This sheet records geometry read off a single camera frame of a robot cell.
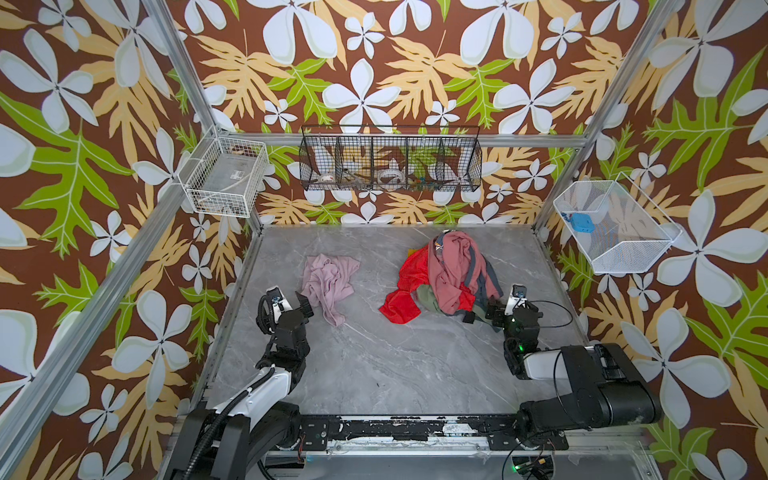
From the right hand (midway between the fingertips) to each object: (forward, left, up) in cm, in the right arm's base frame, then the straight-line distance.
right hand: (506, 296), depth 91 cm
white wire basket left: (+27, +84, +27) cm, 93 cm away
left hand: (-3, +68, +6) cm, 69 cm away
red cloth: (0, +33, -7) cm, 34 cm away
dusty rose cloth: (+7, +18, +9) cm, 21 cm away
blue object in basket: (+14, -20, +18) cm, 30 cm away
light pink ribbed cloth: (+8, +57, -2) cm, 58 cm away
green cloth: (-1, +25, +1) cm, 25 cm away
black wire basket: (+40, +35, +24) cm, 58 cm away
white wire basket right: (+10, -27, +20) cm, 35 cm away
